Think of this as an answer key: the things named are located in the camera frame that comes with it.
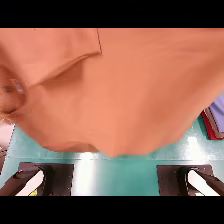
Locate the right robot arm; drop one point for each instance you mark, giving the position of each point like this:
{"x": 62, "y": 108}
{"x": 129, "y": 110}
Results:
{"x": 196, "y": 181}

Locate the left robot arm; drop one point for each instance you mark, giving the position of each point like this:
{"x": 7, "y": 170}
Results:
{"x": 28, "y": 180}

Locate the orange T-shirt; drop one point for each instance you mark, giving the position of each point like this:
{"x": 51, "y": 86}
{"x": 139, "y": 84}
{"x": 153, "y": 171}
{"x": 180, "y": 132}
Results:
{"x": 126, "y": 86}

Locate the lilac garment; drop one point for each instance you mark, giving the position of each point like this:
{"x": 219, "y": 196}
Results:
{"x": 219, "y": 110}

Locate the brown garment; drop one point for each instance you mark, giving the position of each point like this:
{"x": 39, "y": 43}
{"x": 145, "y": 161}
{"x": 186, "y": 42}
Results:
{"x": 215, "y": 124}

